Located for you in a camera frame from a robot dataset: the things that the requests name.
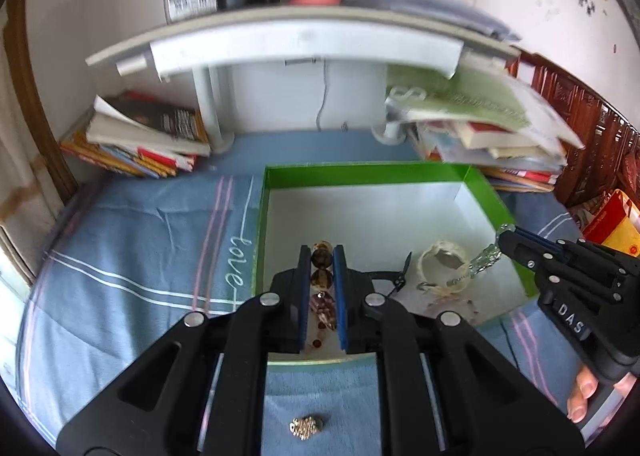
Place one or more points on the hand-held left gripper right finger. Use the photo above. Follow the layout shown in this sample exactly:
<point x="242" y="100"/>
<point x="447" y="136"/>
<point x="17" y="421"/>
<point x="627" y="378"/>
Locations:
<point x="341" y="296"/>

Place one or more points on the window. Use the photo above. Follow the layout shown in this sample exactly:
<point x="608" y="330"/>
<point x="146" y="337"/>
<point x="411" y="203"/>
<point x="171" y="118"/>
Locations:
<point x="9" y="306"/>

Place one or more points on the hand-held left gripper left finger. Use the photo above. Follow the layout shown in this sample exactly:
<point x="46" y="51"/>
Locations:
<point x="302" y="296"/>

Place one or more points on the gold rhinestone brooch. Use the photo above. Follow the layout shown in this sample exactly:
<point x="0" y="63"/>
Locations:
<point x="306" y="427"/>

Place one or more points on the white curved shelf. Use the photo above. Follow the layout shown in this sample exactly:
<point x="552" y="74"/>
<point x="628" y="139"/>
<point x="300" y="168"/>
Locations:
<point x="300" y="40"/>

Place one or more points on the beige curtain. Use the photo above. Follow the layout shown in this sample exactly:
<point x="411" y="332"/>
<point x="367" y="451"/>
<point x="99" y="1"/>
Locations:
<point x="20" y="196"/>

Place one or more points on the red wooden headboard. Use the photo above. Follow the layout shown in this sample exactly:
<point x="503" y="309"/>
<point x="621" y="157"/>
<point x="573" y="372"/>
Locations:
<point x="585" y="135"/>

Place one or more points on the yellow red bag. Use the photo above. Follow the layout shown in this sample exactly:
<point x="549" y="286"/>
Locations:
<point x="617" y="223"/>

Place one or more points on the small stack of books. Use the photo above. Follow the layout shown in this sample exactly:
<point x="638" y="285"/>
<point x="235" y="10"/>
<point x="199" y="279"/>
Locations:
<point x="150" y="135"/>

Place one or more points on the white wristwatch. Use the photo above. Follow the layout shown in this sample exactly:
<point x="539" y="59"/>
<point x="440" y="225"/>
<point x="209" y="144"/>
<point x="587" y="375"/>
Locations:
<point x="430" y="261"/>

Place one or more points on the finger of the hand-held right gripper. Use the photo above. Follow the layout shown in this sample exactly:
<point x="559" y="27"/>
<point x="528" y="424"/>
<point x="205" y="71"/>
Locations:
<point x="542" y="240"/>
<point x="522" y="251"/>

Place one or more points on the large stack of books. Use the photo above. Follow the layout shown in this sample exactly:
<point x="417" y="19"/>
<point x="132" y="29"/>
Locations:
<point x="490" y="125"/>

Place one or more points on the blue striped bedsheet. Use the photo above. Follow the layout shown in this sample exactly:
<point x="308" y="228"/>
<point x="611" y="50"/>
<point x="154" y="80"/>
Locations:
<point x="125" y="246"/>

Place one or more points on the green cardboard box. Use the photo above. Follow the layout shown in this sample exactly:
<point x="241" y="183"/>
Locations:
<point x="370" y="216"/>

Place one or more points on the grey plastic folder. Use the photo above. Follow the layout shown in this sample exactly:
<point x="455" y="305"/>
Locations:
<point x="440" y="3"/>

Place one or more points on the black wristband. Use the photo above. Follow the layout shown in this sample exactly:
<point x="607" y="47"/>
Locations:
<point x="406" y="268"/>

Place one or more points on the person's right hand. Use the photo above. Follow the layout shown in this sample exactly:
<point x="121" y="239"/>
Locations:
<point x="582" y="398"/>

